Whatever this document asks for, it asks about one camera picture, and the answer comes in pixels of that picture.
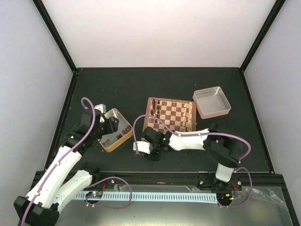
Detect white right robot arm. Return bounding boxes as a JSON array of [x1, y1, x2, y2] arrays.
[[133, 124, 244, 190]]

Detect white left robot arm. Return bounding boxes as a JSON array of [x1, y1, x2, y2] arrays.
[[14, 109, 119, 226]]

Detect dark pieces in tin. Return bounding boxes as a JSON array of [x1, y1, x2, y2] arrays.
[[102, 125, 131, 145]]

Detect wooden folding chess board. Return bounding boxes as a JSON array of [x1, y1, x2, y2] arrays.
[[143, 97, 197, 134]]

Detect left controller board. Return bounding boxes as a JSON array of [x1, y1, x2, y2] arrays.
[[86, 191, 103, 199]]

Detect controller board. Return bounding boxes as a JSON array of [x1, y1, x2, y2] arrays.
[[217, 191, 242, 202], [86, 191, 103, 199]]

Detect right controller board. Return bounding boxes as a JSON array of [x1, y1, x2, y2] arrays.
[[217, 191, 242, 202]]

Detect yellow bear tin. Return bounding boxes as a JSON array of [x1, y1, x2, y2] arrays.
[[99, 108, 133, 152]]

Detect pink metal tin tray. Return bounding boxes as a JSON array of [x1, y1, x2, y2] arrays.
[[193, 86, 231, 119]]

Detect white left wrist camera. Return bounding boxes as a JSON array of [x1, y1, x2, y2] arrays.
[[94, 104, 106, 122]]

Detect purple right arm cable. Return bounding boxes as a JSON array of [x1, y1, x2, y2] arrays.
[[133, 114, 253, 209]]

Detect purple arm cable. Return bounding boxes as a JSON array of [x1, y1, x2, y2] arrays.
[[133, 114, 253, 209], [20, 97, 132, 226]]

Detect black mounting rail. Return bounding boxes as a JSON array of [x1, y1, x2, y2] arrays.
[[92, 171, 230, 190]]

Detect white slotted cable duct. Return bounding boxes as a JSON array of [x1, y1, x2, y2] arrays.
[[73, 191, 218, 204]]

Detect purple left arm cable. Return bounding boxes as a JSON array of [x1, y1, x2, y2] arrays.
[[20, 97, 132, 226]]

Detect black frame post left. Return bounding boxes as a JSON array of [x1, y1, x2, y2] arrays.
[[32, 0, 77, 72]]

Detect black frame post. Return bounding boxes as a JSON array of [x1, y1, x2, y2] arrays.
[[32, 0, 77, 72], [240, 0, 286, 73]]

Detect black frame post right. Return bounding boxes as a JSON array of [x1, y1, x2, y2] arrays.
[[240, 0, 286, 73]]

